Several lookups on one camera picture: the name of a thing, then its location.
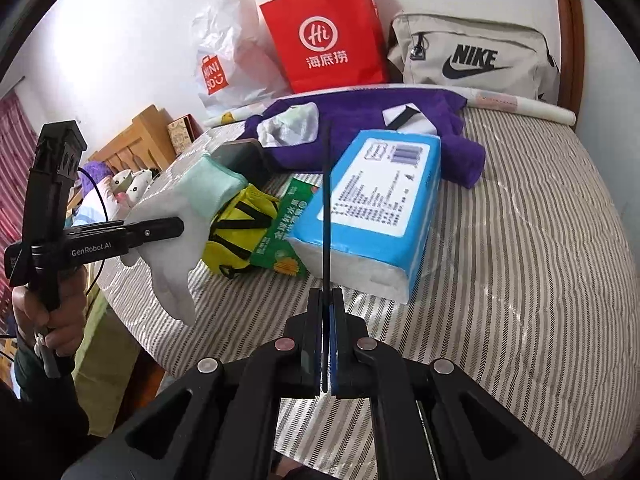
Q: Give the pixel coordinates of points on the yellow and black bag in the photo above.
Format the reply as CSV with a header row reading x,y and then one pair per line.
x,y
235,230

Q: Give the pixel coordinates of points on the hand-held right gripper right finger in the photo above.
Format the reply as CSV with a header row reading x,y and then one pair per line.
x,y
334,350

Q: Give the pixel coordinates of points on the purple hat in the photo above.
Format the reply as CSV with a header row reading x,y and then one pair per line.
x,y
97,175

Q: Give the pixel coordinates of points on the person's left forearm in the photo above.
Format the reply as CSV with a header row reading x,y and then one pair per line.
x,y
35,400

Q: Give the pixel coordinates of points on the brown patterned box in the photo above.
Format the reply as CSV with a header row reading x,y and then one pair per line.
x,y
181,132

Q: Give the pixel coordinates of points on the pink striped curtain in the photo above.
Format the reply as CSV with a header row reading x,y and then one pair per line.
x,y
15,160

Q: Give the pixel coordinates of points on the white and green mitten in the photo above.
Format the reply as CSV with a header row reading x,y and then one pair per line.
x,y
167,267

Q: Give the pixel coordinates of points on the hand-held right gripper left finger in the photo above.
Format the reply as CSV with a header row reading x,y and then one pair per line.
x,y
315,340

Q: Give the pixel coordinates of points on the green snack packet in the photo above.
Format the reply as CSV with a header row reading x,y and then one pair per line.
x,y
285,230

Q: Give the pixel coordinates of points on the blue tissue pack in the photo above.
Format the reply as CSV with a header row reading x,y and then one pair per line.
x,y
370,210

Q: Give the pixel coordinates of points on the light wooden furniture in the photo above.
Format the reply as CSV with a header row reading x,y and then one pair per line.
x,y
145,135

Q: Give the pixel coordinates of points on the brown wooden headboard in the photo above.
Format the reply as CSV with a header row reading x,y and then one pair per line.
x,y
570,45

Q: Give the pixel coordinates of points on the white plastic shopping bag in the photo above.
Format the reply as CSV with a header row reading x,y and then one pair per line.
x,y
230,50

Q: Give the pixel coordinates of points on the white plush toy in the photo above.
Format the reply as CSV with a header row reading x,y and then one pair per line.
x,y
131,187

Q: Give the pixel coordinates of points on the green tissue pack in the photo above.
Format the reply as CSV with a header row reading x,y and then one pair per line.
x,y
290,125

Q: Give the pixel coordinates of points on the purple towel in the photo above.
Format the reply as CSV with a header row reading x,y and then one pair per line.
x,y
360,125

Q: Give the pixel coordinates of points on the striped bed sheet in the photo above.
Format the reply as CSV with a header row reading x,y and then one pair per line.
x,y
500,285

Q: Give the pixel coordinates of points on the red paper bag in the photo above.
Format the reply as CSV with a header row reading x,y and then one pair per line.
x,y
325,45

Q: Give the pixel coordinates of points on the rolled white printed mat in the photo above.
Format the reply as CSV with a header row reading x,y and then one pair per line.
x,y
525,107

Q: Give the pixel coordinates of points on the beige zipped bag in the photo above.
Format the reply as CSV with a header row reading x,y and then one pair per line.
x,y
475,60

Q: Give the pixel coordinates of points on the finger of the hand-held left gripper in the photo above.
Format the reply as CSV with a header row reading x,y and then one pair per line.
x,y
155,232

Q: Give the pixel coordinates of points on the pale green cloth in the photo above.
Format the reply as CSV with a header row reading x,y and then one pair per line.
x,y
107,350

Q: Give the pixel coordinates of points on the person's left hand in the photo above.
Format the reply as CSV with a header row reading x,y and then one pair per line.
x,y
70,320

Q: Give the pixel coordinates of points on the black case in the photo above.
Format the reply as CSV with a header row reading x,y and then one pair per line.
x,y
240,160

